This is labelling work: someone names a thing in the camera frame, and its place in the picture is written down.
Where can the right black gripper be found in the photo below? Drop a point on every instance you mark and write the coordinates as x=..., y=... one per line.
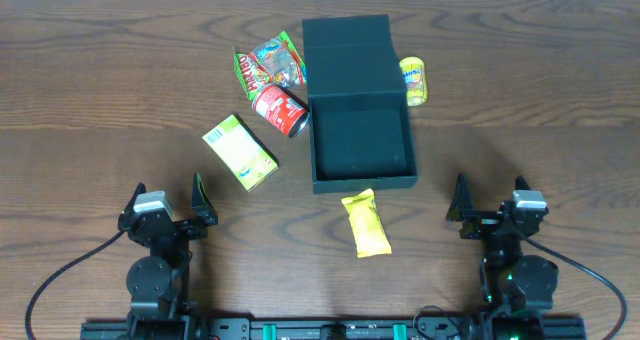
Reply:
x=489, y=221

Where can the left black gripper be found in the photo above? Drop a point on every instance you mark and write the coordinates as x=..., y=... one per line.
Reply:
x=176, y=225

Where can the green yellow carton box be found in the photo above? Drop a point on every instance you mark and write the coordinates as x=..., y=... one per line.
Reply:
x=249, y=161

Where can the red potato chips can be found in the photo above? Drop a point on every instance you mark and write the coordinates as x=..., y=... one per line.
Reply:
x=280, y=110

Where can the Haribo gummy candy bag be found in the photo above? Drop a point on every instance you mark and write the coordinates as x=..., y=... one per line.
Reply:
x=275, y=61

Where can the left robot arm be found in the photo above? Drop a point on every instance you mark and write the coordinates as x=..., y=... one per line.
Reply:
x=159, y=283

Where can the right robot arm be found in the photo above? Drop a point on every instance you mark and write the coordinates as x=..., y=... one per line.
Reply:
x=518, y=288

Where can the yellow snack packet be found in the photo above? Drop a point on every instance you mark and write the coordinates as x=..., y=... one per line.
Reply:
x=368, y=231

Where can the black open gift box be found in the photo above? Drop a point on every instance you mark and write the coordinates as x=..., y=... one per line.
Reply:
x=360, y=127

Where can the yellow candy jar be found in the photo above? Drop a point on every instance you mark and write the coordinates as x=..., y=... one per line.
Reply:
x=413, y=71

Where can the black aluminium mounting rail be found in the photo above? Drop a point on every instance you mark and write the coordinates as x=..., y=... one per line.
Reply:
x=424, y=327

